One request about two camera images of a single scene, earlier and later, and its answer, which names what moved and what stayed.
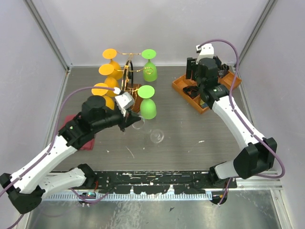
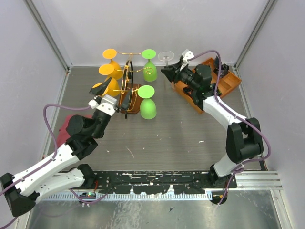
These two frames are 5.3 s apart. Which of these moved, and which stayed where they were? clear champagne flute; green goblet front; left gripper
Moved: clear champagne flute; left gripper
Stayed: green goblet front
